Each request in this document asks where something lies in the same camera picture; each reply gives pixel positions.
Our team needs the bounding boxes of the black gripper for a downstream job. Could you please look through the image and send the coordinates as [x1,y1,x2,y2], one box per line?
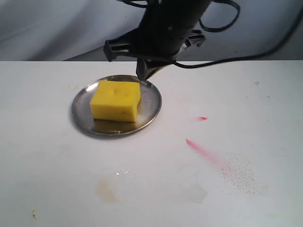
[104,14,206,80]

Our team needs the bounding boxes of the yellow sponge block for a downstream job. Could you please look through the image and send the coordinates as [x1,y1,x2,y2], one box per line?
[90,80,141,122]

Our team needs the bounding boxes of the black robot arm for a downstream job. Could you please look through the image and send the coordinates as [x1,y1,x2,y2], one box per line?
[103,0,211,80]

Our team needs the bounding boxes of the beige liquid spill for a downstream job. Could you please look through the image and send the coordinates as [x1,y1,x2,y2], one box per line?
[95,168,132,204]

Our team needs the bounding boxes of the round steel plate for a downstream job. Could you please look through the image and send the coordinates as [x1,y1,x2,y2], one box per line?
[71,75,162,136]

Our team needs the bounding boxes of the grey backdrop cloth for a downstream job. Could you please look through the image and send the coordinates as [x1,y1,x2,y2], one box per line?
[0,0,303,61]

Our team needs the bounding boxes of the black cable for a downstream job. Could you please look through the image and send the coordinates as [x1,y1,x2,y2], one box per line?
[116,0,303,70]

